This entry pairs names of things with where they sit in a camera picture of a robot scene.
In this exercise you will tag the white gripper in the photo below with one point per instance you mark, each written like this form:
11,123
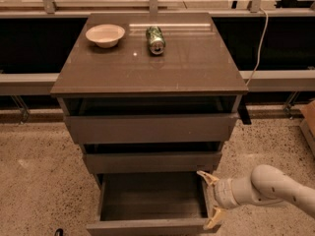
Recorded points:
223,193

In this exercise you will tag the grey bottom drawer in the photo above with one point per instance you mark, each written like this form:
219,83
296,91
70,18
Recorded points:
153,204

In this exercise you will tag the grey drawer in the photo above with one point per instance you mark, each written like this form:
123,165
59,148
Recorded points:
92,121
140,158
153,204

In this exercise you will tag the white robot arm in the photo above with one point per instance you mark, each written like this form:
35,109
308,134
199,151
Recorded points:
264,186

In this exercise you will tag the grey middle drawer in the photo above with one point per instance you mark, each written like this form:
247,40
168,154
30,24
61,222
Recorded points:
140,158

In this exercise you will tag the grey drawer cabinet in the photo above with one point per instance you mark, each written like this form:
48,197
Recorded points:
194,63

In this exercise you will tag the grey top drawer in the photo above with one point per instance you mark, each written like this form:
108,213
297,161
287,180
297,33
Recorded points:
92,121

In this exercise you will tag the cardboard box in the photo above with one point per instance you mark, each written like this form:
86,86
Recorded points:
307,125

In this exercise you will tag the small black object on floor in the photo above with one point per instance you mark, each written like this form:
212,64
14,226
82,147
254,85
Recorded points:
59,232

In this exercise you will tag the green soda can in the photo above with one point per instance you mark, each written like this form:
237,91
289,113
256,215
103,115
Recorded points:
155,40

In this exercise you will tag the white bowl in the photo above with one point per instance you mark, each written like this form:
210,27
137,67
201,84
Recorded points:
105,36

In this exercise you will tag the metal railing frame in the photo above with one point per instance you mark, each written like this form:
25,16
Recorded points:
270,41

